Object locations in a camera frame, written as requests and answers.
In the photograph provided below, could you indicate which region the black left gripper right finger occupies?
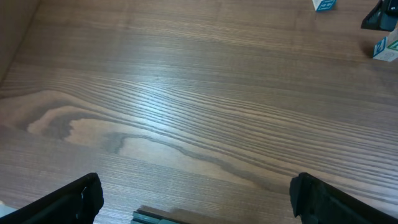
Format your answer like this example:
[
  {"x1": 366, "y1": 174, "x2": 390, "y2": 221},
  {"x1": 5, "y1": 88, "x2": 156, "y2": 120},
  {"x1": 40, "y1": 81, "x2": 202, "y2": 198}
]
[{"x1": 289, "y1": 172, "x2": 397, "y2": 224}]

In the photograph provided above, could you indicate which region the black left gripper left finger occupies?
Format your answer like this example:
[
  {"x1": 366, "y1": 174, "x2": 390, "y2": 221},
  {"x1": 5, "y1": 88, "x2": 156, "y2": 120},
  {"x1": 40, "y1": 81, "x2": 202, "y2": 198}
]
[{"x1": 1, "y1": 172, "x2": 104, "y2": 224}]

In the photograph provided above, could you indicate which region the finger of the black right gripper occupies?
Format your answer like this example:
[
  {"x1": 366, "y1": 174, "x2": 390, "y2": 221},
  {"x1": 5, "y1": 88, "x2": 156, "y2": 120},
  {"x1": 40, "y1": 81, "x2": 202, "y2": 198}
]
[{"x1": 361, "y1": 0, "x2": 397, "y2": 32}]

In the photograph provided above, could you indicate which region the wooden block globe picture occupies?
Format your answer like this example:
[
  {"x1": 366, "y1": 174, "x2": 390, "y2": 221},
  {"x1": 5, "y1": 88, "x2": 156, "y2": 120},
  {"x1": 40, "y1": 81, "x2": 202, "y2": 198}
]
[{"x1": 373, "y1": 37, "x2": 397, "y2": 62}]

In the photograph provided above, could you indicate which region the wooden block blue side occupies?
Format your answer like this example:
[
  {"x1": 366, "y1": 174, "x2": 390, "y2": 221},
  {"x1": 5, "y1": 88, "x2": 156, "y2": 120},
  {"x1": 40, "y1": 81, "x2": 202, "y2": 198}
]
[{"x1": 312, "y1": 0, "x2": 336, "y2": 12}]

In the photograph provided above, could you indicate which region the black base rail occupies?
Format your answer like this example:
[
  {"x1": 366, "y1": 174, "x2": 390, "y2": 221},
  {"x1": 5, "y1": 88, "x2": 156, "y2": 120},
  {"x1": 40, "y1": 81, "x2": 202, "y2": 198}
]
[{"x1": 131, "y1": 210, "x2": 182, "y2": 224}]

